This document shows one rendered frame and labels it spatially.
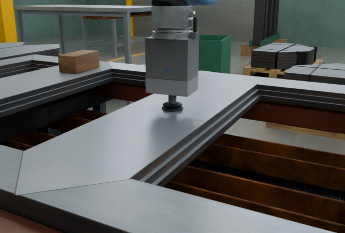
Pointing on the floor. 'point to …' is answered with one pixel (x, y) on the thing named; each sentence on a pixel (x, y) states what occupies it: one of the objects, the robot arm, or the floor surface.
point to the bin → (214, 53)
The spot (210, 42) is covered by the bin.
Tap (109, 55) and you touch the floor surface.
